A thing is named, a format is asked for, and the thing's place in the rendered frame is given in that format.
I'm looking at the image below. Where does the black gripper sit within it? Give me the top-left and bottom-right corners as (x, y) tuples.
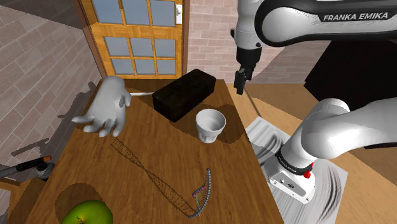
(233, 46), (263, 95)

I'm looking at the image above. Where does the white cup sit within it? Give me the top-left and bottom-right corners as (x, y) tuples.
(195, 108), (227, 144)

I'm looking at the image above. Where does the black brick-shaped box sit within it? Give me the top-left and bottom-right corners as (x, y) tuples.
(151, 68), (217, 123)

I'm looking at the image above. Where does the wooden door with glass panes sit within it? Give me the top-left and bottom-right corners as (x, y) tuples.
(72, 0), (191, 80)

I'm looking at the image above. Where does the wooden table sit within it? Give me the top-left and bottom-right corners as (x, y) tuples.
(6, 77), (285, 224)

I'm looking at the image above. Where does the colourful double helix model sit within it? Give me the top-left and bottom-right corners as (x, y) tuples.
(188, 167), (212, 219)

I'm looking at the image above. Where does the white hand figure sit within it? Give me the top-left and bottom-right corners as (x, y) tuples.
(71, 75), (133, 138)

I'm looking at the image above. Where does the grey patterned robot stand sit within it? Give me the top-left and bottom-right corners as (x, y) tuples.
(246, 117), (349, 224)

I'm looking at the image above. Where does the green apple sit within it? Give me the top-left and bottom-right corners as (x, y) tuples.
(60, 199), (115, 224)

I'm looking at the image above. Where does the black and grey hand tool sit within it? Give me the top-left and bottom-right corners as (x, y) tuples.
(0, 155), (57, 183)

